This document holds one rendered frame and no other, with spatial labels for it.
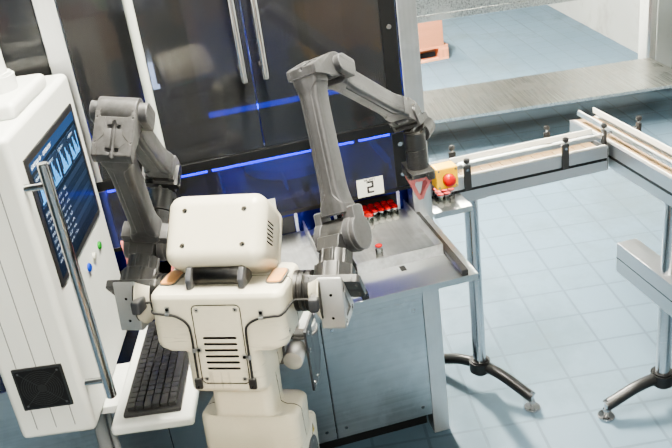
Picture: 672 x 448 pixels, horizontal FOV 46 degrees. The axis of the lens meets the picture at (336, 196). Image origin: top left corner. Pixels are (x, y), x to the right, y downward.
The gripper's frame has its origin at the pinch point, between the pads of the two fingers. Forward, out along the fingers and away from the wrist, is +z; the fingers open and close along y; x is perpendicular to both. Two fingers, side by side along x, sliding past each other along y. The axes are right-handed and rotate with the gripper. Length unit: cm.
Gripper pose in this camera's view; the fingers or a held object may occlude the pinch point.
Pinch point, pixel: (420, 196)
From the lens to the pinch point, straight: 220.2
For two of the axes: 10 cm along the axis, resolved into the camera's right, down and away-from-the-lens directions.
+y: -2.3, -3.9, 8.9
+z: 1.3, 9.0, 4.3
